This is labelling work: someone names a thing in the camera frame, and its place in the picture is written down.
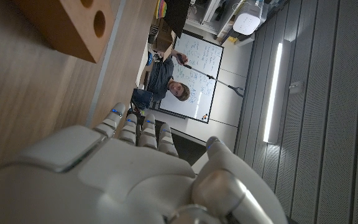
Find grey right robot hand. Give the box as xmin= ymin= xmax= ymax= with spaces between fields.
xmin=0 ymin=102 xmax=288 ymax=224

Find wooden block with holes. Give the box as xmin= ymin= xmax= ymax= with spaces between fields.
xmin=12 ymin=0 xmax=116 ymax=64

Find seated person in dark polo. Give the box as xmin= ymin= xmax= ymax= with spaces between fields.
xmin=146 ymin=48 xmax=191 ymax=102

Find long grabber stick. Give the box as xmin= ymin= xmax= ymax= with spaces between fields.
xmin=176 ymin=53 xmax=246 ymax=98

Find whiteboard with writing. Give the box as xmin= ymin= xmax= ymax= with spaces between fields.
xmin=158 ymin=32 xmax=225 ymax=124

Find black laptop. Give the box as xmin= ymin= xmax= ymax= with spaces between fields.
xmin=163 ymin=0 xmax=192 ymax=39

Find long ceiling light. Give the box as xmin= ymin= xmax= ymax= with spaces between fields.
xmin=262 ymin=42 xmax=284 ymax=144

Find rainbow stacking cups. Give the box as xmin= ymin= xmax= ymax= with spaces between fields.
xmin=154 ymin=0 xmax=168 ymax=19

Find white rounded appliance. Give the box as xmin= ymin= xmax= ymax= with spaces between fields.
xmin=232 ymin=0 xmax=265 ymax=36

